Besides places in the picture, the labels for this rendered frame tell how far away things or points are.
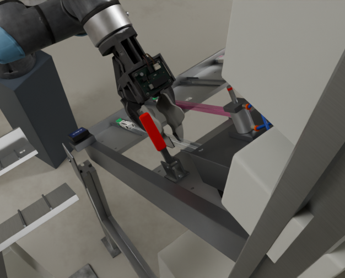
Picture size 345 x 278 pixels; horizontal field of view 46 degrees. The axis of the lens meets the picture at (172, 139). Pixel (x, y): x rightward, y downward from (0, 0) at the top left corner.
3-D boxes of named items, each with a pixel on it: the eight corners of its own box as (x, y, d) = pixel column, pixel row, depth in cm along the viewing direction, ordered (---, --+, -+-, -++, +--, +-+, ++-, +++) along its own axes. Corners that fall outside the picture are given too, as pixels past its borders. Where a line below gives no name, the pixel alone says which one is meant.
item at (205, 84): (93, 147, 101) (87, 136, 100) (281, 31, 122) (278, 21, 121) (119, 162, 84) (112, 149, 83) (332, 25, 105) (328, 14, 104)
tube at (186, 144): (118, 126, 100) (116, 122, 99) (123, 122, 100) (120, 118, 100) (240, 169, 55) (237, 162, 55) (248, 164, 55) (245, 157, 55)
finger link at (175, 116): (190, 140, 69) (159, 95, 68) (178, 143, 74) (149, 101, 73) (203, 130, 70) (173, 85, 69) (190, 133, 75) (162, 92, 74)
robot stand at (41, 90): (25, 150, 181) (-26, 67, 134) (52, 121, 189) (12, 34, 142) (55, 169, 176) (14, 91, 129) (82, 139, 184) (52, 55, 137)
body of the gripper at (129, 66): (142, 105, 65) (102, 39, 64) (130, 113, 73) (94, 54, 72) (179, 83, 67) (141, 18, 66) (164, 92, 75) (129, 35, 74)
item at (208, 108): (154, 103, 103) (151, 99, 103) (158, 101, 104) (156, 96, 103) (297, 129, 58) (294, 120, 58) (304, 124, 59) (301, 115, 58)
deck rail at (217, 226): (90, 159, 102) (78, 138, 100) (97, 155, 103) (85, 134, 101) (287, 300, 40) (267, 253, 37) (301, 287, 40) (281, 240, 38)
